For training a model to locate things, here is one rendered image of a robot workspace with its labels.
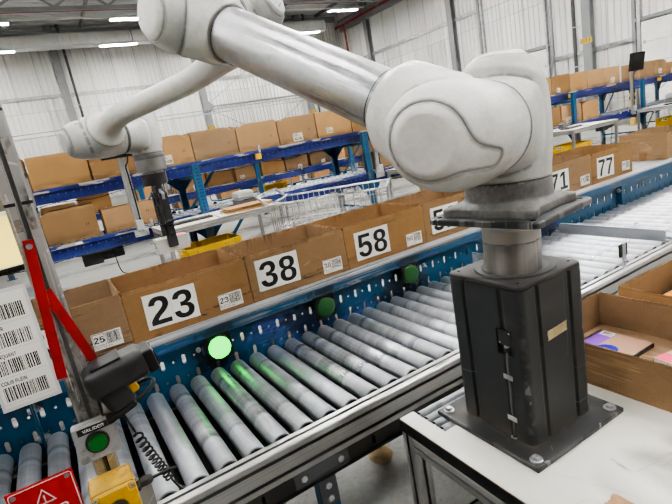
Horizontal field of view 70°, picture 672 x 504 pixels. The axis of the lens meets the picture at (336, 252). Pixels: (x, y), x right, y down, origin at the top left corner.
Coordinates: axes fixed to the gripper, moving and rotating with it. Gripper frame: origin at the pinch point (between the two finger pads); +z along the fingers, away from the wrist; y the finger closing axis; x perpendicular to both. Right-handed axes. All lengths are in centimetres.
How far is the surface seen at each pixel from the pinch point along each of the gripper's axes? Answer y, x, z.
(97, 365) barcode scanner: -72, 30, 8
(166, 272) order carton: 20.7, 0.5, 15.5
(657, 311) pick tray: -101, -89, 34
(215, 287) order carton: -8.2, -8.2, 18.7
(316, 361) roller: -37, -25, 42
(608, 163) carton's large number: -9, -230, 19
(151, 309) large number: -8.4, 12.2, 19.2
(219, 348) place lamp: -16.1, -2.9, 35.8
